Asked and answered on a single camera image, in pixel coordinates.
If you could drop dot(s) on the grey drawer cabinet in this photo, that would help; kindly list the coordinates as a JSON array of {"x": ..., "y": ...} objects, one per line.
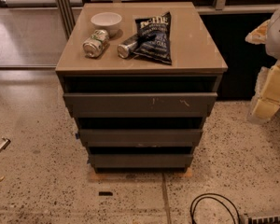
[{"x": 197, "y": 67}]

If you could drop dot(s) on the grey drawer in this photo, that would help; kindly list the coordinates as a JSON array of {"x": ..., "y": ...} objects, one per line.
[
  {"x": 140, "y": 137},
  {"x": 139, "y": 105},
  {"x": 140, "y": 160}
]

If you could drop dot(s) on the grey top drawer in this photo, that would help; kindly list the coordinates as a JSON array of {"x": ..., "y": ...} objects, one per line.
[{"x": 139, "y": 105}]

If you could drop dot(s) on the dark silver soda can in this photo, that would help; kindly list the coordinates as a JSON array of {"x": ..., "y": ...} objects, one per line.
[{"x": 128, "y": 46}]

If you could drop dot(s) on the grey power strip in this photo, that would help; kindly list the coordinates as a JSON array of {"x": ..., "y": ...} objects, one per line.
[{"x": 249, "y": 219}]

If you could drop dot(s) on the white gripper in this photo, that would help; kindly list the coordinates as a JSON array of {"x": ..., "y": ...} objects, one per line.
[{"x": 278, "y": 34}]

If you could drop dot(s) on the green white soda can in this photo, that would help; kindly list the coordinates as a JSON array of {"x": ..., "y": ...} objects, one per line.
[{"x": 96, "y": 43}]

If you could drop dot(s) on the metal bar at left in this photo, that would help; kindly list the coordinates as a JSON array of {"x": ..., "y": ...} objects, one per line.
[{"x": 4, "y": 144}]

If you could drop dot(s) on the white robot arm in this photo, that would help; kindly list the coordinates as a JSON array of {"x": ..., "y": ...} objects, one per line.
[{"x": 272, "y": 45}]

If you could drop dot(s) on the white bowl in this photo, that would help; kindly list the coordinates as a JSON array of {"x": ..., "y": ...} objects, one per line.
[{"x": 108, "y": 21}]

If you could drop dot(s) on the grey bottom drawer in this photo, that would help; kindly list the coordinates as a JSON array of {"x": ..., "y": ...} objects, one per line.
[{"x": 140, "y": 160}]

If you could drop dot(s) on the grey middle drawer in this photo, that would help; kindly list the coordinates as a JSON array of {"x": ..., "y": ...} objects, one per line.
[{"x": 140, "y": 137}]

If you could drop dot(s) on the dark blue chips bag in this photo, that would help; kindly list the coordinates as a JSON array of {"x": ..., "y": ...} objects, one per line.
[{"x": 154, "y": 37}]

